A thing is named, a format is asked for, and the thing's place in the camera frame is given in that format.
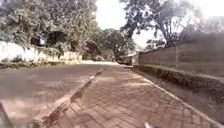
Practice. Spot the red brick path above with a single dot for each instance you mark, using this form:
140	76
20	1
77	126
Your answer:
126	100

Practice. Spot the broken concrete kerb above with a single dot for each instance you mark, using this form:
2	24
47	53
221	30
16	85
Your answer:
71	98

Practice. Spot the tall tree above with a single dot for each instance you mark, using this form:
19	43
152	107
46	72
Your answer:
160	18

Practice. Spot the row of trees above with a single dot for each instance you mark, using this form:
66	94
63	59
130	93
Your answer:
56	26

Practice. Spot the low hedge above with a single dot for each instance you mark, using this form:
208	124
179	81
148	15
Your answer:
180	76

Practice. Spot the robot's own part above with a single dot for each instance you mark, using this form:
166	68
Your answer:
147	125

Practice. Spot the grey asphalt road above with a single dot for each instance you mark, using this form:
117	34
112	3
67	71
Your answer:
36	85

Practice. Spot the grass verge strip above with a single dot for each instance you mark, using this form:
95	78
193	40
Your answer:
30	64

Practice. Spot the brown brick wall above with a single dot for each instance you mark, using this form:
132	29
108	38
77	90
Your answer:
190	56

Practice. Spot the white wall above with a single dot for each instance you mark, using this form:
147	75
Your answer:
20	52

